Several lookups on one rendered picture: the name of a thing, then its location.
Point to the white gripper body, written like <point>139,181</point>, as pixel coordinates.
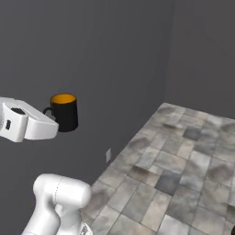
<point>39,124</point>

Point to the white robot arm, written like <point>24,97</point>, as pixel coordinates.
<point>58,195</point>

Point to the black mug with orange inside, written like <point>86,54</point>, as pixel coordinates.
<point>65,117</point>

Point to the black round object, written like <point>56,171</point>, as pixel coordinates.
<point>233,230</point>

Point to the white wall socket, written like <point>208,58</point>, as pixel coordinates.
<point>108,155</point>

